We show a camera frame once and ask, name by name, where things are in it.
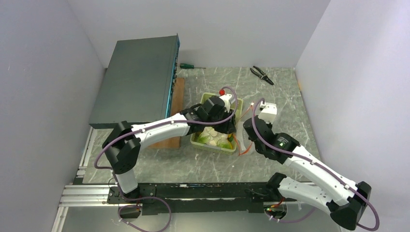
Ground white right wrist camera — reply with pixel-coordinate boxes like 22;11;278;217
258;102;278;124

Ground clear zip bag orange zipper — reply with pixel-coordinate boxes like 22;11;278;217
235;102;292;160

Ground light green perforated basket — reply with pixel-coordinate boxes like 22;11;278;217
190;92;243;155

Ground black handled pliers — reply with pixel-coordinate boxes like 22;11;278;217
249;66;274;86

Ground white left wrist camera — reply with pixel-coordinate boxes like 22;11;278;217
219;89;236;112

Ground white cauliflower with leaves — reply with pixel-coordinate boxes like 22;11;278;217
196;127;233;149

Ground wooden board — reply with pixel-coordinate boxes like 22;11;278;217
149;77;185;149

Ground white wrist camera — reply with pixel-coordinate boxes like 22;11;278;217
219;89;236;112
258;102;278;124

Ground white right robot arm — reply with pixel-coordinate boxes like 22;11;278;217
243;116;372;231

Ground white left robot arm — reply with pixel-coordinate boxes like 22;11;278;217
102;94;237;203

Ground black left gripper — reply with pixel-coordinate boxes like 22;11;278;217
206;108;237;135

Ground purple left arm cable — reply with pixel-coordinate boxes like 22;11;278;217
94;86;239;232

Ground green handled screwdriver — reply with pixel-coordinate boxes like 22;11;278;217
179;63;203;69

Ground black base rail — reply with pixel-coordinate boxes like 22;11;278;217
107;182;283;216

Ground dark grey metal box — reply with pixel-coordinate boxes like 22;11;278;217
88;35;180;129

